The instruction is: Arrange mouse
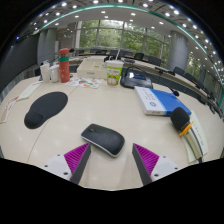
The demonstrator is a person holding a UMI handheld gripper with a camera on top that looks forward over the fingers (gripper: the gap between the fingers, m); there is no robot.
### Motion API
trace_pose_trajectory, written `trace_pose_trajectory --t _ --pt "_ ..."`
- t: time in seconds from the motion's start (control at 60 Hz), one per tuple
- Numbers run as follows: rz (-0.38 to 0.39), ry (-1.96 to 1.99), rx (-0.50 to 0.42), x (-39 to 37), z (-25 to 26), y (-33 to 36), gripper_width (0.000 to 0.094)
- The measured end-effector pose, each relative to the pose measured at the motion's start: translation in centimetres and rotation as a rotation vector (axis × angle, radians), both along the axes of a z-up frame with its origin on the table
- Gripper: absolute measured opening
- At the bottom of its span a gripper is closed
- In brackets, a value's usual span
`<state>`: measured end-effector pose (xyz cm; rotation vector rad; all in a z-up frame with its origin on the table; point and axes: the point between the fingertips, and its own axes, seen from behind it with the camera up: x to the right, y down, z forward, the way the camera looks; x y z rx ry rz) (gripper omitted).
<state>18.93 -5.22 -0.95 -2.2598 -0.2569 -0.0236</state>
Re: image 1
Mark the ceiling spot lights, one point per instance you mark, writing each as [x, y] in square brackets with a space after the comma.
[133, 14]

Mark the black conference microphone unit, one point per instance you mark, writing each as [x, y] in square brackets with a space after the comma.
[135, 81]

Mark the pale paper booklet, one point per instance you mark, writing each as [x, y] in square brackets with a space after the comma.
[29, 90]

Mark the blue and white book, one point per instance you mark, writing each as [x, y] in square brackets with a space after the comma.
[163, 101]

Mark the pale green notebook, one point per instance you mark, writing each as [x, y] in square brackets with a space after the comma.
[201, 136]

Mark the red and white leaflet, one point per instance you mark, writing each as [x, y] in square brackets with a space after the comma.
[8, 108]

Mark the stack of white paper cups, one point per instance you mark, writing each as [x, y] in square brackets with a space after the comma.
[45, 73]

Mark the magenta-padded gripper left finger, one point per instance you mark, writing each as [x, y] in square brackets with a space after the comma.
[61, 165]

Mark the colourful sticker sheet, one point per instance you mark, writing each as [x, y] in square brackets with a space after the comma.
[85, 82]

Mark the beige cardboard box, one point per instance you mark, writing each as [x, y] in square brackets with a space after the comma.
[91, 69]

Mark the green printed paper drink cup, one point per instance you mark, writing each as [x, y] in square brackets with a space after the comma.
[114, 74]

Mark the black computer mouse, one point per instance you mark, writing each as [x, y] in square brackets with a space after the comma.
[103, 139]

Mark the row of dark office chairs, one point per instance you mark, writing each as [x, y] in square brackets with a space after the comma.
[155, 60]

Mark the black mouse pad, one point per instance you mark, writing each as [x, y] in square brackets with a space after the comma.
[45, 108]

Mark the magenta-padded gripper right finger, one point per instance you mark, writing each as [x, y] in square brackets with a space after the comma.
[160, 165]

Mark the red bottle with green band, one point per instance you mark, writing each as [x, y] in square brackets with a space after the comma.
[64, 68]

